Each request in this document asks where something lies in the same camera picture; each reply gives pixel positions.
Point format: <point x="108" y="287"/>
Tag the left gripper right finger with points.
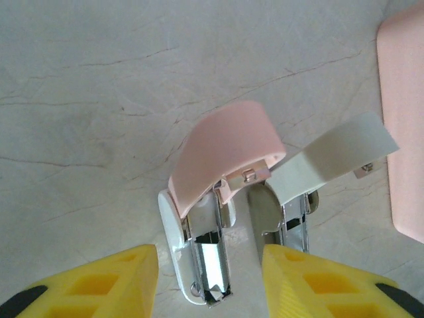
<point x="324" y="291"/>

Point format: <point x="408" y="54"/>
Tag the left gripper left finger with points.
<point x="99" y="285"/>

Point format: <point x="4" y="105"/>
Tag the pink plastic tray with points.
<point x="404" y="132"/>

